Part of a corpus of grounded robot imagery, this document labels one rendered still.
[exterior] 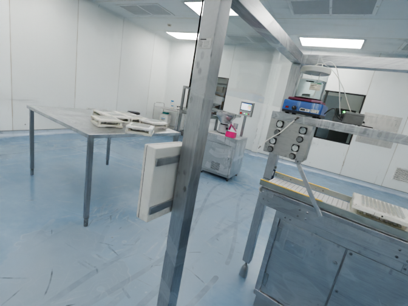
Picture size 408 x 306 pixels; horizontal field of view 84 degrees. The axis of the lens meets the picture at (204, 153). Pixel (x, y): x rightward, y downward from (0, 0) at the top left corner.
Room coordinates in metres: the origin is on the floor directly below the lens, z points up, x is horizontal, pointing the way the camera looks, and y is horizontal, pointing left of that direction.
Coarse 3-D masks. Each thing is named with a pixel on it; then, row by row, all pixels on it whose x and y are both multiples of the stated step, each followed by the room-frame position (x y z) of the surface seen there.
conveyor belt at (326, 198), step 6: (270, 180) 1.41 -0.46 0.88; (276, 180) 1.43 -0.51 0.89; (282, 180) 1.46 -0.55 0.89; (264, 186) 1.28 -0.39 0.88; (288, 186) 1.35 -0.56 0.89; (294, 186) 1.37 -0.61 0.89; (300, 186) 1.39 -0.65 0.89; (306, 192) 1.30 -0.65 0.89; (318, 192) 1.34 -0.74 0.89; (294, 198) 1.18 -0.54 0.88; (318, 198) 1.24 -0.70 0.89; (324, 198) 1.26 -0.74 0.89; (330, 198) 1.28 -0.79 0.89; (312, 204) 1.13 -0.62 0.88; (336, 204) 1.19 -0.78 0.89; (342, 204) 1.21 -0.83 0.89; (348, 204) 1.23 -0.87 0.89; (342, 216) 1.05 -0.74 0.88; (360, 222) 1.01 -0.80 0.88; (390, 234) 0.95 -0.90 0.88
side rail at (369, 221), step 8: (264, 184) 1.27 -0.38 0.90; (272, 184) 1.24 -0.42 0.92; (288, 192) 1.19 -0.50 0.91; (296, 192) 1.17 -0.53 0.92; (304, 200) 1.14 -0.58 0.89; (328, 208) 1.08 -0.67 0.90; (336, 208) 1.06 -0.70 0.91; (352, 216) 1.02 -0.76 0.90; (360, 216) 1.00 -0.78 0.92; (368, 224) 0.98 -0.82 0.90; (376, 224) 0.97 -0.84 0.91; (384, 224) 0.95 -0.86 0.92; (392, 232) 0.93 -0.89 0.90; (400, 232) 0.92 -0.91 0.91
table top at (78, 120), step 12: (36, 108) 2.54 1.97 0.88; (48, 108) 2.68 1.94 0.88; (60, 108) 2.85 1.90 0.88; (72, 108) 3.04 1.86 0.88; (60, 120) 2.12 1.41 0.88; (72, 120) 2.23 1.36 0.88; (84, 120) 2.34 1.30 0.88; (84, 132) 1.82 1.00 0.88; (96, 132) 1.89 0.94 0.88; (108, 132) 1.98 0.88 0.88; (120, 132) 2.07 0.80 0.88; (156, 132) 2.39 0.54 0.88; (168, 132) 2.52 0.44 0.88; (180, 132) 2.67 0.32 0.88
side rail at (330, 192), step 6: (276, 174) 1.50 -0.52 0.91; (288, 180) 1.45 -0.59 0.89; (294, 180) 1.43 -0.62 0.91; (300, 180) 1.42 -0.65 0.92; (312, 186) 1.37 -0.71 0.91; (318, 186) 1.36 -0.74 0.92; (324, 192) 1.33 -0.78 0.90; (330, 192) 1.32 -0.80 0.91; (336, 192) 1.30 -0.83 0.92; (342, 198) 1.28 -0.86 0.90; (348, 198) 1.26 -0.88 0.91
